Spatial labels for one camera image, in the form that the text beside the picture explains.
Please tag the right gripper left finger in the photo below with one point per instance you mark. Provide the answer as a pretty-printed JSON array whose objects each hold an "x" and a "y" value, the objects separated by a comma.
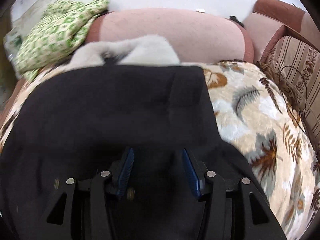
[{"x": 79, "y": 209}]

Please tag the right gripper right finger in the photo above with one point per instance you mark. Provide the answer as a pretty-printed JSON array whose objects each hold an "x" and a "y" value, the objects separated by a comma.
[{"x": 234, "y": 207}]

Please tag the black coat with fur collar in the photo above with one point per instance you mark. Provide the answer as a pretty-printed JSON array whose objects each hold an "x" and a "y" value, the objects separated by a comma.
[{"x": 116, "y": 95}]

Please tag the floral leaf pattern blanket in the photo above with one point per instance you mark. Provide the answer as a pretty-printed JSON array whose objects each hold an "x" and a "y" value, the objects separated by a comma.
[{"x": 254, "y": 116}]

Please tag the striped beige sofa cushion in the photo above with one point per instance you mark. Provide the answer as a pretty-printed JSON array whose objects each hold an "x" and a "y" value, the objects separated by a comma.
[{"x": 293, "y": 66}]

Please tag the pink headboard cushion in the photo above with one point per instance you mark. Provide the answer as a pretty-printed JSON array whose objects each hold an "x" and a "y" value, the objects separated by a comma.
[{"x": 195, "y": 37}]

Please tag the green white patterned pillow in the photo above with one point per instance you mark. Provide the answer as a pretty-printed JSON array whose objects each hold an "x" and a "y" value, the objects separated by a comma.
[{"x": 62, "y": 28}]

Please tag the pink side cushion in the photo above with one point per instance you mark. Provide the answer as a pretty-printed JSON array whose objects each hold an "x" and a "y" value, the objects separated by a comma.
[{"x": 269, "y": 22}]

